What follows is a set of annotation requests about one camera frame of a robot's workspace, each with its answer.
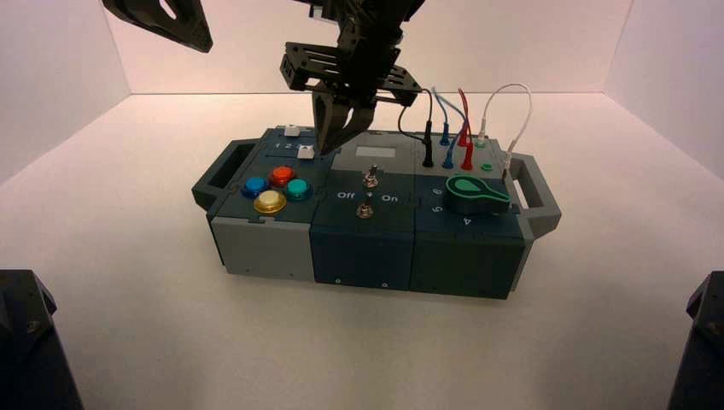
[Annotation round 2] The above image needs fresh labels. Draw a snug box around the yellow round push button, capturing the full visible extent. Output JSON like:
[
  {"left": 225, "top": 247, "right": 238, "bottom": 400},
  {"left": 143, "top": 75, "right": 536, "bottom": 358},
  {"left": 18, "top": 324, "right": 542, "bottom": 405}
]
[{"left": 253, "top": 190, "right": 288, "bottom": 216}]

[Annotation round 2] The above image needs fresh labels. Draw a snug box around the blue round push button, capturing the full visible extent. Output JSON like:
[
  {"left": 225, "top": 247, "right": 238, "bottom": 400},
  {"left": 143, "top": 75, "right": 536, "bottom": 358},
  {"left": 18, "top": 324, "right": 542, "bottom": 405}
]
[{"left": 241, "top": 176, "right": 270, "bottom": 200}]

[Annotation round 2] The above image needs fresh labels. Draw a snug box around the white jumper cable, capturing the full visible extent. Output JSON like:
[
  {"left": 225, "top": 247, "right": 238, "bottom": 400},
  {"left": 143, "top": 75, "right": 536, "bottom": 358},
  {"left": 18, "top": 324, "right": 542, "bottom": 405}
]
[{"left": 477, "top": 83, "right": 534, "bottom": 172}]

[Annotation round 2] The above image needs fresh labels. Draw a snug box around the red jumper cable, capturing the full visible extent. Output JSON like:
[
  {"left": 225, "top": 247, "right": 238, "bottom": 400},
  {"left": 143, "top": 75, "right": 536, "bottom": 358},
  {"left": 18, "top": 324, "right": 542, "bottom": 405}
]
[{"left": 457, "top": 87, "right": 476, "bottom": 172}]

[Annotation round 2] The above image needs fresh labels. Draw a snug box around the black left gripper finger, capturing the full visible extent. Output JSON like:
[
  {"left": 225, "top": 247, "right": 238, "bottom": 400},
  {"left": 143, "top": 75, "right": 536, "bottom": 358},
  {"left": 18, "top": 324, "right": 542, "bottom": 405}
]
[{"left": 102, "top": 0, "right": 214, "bottom": 55}]

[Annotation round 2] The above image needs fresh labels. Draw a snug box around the small grey display screen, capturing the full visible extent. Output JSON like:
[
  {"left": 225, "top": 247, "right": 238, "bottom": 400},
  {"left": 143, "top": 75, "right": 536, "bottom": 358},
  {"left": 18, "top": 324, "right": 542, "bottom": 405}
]
[{"left": 354, "top": 145, "right": 397, "bottom": 160}]

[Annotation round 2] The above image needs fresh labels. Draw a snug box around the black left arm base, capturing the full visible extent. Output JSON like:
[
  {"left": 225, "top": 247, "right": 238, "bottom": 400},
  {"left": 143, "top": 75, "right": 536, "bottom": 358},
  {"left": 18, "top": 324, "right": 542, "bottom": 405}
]
[{"left": 0, "top": 269, "right": 86, "bottom": 410}]

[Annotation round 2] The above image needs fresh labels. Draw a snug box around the green rotary pointer knob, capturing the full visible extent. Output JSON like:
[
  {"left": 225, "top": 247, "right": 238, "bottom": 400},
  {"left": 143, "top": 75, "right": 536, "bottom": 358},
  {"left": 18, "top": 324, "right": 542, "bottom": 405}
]
[{"left": 445, "top": 173, "right": 512, "bottom": 217}]

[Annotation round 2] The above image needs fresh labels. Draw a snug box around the blue jumper cable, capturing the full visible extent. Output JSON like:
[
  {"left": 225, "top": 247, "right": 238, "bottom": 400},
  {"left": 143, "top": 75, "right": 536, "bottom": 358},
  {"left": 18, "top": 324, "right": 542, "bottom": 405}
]
[{"left": 431, "top": 85, "right": 470, "bottom": 171}]

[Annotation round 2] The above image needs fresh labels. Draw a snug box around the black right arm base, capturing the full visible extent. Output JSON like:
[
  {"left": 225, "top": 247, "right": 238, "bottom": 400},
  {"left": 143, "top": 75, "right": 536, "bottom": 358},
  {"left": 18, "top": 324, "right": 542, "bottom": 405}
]
[{"left": 667, "top": 270, "right": 724, "bottom": 410}]

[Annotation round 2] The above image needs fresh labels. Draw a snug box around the orange round push button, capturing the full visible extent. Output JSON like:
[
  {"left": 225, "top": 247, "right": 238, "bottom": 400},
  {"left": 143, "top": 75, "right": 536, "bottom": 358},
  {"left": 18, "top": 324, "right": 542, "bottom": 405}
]
[{"left": 268, "top": 166, "right": 297, "bottom": 190}]

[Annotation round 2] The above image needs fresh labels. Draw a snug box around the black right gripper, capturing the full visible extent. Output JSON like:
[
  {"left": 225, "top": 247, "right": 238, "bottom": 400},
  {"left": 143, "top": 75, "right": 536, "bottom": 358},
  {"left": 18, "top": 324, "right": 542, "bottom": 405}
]
[{"left": 279, "top": 11, "right": 423, "bottom": 156}]

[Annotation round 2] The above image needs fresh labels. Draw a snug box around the teal round push button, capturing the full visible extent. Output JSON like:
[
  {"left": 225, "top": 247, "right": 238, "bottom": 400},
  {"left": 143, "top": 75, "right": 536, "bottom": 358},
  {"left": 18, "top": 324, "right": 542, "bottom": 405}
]
[{"left": 283, "top": 179, "right": 314, "bottom": 203}]

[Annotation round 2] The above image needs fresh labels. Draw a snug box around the black jumper cable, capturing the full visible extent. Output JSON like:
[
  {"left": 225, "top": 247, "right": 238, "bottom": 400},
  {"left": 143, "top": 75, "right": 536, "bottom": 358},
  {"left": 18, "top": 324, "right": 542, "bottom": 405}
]
[{"left": 397, "top": 87, "right": 436, "bottom": 169}]

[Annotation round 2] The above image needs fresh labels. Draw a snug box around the grey and teal modular box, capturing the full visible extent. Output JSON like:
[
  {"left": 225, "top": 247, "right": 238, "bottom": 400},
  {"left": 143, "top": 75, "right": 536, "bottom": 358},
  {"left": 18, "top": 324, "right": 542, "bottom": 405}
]
[{"left": 190, "top": 126, "right": 563, "bottom": 301}]

